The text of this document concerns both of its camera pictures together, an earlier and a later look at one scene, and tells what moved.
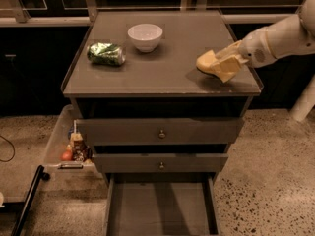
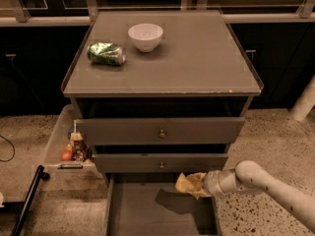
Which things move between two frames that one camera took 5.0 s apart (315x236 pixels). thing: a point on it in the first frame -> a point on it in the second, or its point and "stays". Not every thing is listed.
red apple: [66, 155] stays
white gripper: [255, 47] -> [212, 183]
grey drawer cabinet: [150, 114] stays
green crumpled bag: [106, 53] stays
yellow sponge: [208, 62] -> [187, 184]
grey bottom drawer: [161, 205] stays
